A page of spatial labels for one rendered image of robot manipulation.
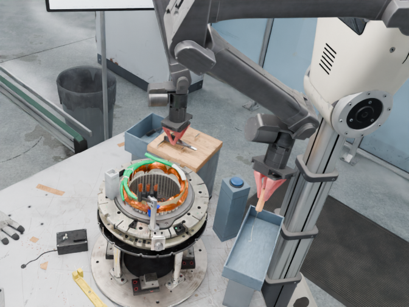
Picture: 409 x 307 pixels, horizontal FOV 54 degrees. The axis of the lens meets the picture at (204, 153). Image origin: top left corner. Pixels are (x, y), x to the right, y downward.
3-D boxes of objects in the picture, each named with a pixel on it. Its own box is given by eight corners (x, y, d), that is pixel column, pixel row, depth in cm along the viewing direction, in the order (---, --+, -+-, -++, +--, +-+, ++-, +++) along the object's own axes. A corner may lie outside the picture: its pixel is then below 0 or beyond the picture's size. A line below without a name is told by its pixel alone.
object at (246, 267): (243, 337, 120) (263, 282, 103) (209, 323, 123) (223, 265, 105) (264, 273, 139) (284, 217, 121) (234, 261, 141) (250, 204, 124)
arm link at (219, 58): (192, 39, 61) (182, -6, 67) (166, 61, 64) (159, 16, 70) (327, 132, 90) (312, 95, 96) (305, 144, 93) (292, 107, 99)
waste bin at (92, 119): (53, 144, 300) (44, 76, 265) (95, 125, 324) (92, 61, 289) (85, 169, 283) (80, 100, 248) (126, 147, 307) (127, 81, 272)
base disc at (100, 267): (65, 258, 133) (65, 256, 132) (150, 199, 158) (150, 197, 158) (150, 337, 116) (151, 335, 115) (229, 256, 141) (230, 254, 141)
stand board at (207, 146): (146, 150, 142) (146, 145, 140) (176, 126, 155) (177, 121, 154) (195, 173, 135) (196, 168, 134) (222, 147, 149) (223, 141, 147)
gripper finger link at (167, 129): (160, 144, 138) (162, 120, 133) (171, 134, 143) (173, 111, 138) (177, 151, 136) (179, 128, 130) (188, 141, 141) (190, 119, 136)
